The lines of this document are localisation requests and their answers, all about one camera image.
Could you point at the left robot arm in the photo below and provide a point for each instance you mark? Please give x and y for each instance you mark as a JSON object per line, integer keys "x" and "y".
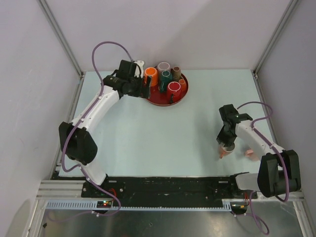
{"x": 76, "y": 139}

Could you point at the brown textured cup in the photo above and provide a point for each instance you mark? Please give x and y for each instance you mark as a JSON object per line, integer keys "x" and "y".
{"x": 176, "y": 73}

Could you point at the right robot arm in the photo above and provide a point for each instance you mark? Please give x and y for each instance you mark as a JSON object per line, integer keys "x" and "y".
{"x": 279, "y": 171}

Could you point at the grey cable duct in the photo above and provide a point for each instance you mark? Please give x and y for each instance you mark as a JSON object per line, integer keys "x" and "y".
{"x": 100, "y": 205}

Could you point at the red mug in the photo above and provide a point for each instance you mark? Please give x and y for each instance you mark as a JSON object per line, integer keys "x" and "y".
{"x": 173, "y": 92}

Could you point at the small orange cup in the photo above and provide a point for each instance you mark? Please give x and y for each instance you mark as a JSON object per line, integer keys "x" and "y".
{"x": 183, "y": 85}

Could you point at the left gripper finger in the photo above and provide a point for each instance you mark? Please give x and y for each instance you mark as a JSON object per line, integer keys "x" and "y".
{"x": 148, "y": 84}
{"x": 143, "y": 91}

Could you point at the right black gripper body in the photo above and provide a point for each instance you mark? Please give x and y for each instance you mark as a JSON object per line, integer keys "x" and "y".
{"x": 226, "y": 136}

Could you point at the orange mug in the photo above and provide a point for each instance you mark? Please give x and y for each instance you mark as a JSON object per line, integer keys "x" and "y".
{"x": 153, "y": 73}

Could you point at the small salmon pink mug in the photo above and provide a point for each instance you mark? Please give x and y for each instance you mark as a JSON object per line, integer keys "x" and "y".
{"x": 224, "y": 151}

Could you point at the large pale pink mug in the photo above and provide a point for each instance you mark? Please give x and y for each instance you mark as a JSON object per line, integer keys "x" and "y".
{"x": 250, "y": 154}

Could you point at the lilac mug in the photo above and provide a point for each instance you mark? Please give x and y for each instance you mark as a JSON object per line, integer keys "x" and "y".
{"x": 163, "y": 66}

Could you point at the round red tray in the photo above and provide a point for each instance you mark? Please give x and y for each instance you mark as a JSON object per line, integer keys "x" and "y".
{"x": 160, "y": 99}

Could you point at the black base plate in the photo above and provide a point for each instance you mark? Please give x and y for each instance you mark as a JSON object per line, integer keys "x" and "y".
{"x": 168, "y": 192}

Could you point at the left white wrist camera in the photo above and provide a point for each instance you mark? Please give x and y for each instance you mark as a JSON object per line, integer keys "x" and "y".
{"x": 139, "y": 71}

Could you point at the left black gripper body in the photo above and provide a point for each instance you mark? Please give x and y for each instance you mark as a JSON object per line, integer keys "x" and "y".
{"x": 135, "y": 88}

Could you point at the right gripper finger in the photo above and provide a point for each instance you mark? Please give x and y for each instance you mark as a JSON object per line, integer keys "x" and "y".
{"x": 230, "y": 147}
{"x": 220, "y": 144}

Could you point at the dark green mug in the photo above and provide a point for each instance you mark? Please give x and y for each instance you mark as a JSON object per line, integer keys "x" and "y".
{"x": 164, "y": 80}

